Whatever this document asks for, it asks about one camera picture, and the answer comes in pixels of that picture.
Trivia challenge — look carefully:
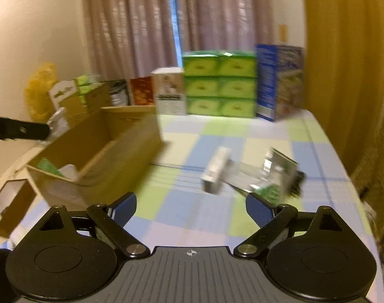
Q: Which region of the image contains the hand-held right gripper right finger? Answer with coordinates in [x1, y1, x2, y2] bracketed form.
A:
[233, 191, 351, 258]

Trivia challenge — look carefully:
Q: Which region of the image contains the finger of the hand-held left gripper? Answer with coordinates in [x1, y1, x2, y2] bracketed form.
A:
[0, 116, 50, 141]

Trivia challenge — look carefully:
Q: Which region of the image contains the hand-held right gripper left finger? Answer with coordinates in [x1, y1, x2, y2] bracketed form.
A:
[28, 191, 149, 258]

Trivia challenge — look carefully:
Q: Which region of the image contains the long green box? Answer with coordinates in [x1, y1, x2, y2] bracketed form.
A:
[231, 160, 289, 204]

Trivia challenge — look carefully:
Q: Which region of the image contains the long brown cardboard box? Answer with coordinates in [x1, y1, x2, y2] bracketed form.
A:
[27, 105, 165, 209]

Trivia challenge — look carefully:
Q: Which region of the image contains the black cable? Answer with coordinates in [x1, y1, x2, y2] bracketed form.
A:
[288, 170, 307, 197]

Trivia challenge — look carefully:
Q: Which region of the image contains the silver foil pouch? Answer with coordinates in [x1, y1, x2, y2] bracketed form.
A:
[261, 147, 300, 179]

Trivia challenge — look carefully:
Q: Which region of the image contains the small white box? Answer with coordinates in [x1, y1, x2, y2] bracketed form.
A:
[200, 146, 234, 194]

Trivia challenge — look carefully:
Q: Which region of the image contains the checked cloth covered desktop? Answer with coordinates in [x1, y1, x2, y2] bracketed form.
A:
[21, 110, 384, 278]

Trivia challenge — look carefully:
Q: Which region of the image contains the silver snack bag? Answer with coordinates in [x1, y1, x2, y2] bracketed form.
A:
[46, 107, 69, 140]

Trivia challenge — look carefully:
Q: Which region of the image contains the yellow plastic bag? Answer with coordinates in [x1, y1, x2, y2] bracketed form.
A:
[24, 63, 58, 121]

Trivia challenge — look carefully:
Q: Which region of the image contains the white carved chair back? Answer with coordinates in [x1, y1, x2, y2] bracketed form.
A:
[48, 80, 79, 112]

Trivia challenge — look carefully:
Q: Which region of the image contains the low brown cardboard box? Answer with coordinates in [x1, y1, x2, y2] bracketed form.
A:
[62, 96, 88, 124]

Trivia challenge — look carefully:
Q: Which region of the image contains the small open cardboard box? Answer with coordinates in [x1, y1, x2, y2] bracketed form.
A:
[0, 179, 38, 238]

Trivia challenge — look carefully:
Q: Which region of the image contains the tall brown cardboard box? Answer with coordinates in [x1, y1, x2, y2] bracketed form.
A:
[84, 83, 112, 115]

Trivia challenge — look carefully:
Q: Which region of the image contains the black white paper bag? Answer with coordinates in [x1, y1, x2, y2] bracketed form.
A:
[109, 80, 129, 107]

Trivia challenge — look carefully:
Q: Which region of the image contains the red gift box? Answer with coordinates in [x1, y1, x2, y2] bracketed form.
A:
[128, 76, 155, 107]

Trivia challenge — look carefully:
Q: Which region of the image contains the white paper roll box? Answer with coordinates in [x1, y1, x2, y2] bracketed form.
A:
[150, 66, 186, 116]

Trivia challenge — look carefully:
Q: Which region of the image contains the blue milk carton box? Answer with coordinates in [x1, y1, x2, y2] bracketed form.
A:
[255, 43, 305, 122]

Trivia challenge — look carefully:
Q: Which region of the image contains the stack of green tissue packs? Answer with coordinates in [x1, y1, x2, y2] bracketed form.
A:
[182, 50, 257, 119]

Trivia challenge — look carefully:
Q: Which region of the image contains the pink shiny curtain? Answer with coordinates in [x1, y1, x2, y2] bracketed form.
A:
[176, 0, 275, 53]
[82, 0, 177, 82]

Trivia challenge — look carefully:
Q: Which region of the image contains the brown wooden wardrobe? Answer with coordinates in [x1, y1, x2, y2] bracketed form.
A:
[301, 0, 384, 178]

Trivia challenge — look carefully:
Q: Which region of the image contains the window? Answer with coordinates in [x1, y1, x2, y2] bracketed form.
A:
[168, 0, 184, 67]

